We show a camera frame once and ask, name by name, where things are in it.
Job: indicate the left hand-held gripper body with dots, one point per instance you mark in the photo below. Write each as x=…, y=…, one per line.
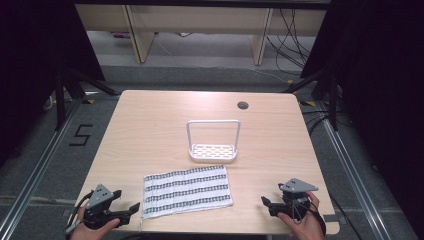
x=100, y=196

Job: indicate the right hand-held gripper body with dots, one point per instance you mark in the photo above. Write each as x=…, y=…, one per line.
x=296, y=186

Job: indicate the person's left hand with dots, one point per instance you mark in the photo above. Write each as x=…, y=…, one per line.
x=90, y=234

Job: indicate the person's right hand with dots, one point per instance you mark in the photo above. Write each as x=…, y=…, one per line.
x=306, y=230

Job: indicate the white striped dish cloth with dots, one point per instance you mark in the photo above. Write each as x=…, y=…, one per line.
x=186, y=191

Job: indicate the yellow black floor tape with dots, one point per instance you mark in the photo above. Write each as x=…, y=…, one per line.
x=88, y=101
x=308, y=103

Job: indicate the black metal stand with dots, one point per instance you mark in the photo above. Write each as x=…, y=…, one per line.
x=60, y=100
x=333, y=103

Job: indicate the black curtain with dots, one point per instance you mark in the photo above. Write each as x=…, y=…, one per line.
x=376, y=83
x=36, y=50

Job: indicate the aluminium floor rail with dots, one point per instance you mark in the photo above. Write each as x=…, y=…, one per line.
x=40, y=166
x=353, y=176

